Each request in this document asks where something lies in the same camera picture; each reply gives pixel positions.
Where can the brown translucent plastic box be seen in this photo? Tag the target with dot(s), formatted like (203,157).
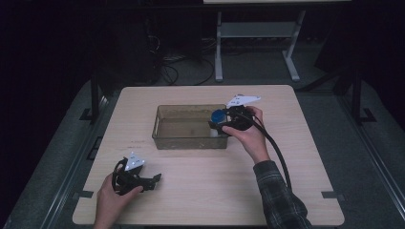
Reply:
(184,127)

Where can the white bottle with blue cap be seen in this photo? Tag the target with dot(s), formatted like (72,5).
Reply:
(218,115)

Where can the black metal stand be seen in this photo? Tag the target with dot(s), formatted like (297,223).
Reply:
(357,98)
(94,95)

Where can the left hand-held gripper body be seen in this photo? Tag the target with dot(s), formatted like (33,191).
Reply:
(135,162)

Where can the person's right hand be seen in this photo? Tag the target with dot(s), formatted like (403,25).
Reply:
(253,140)

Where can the black tape strip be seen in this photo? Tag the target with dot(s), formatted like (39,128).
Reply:
(85,194)
(332,195)

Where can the person's left hand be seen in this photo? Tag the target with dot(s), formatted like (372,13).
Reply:
(108,205)

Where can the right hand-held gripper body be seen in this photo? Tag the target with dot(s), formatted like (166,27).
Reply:
(240,119)

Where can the white metal frame table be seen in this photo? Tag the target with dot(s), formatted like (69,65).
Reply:
(258,30)

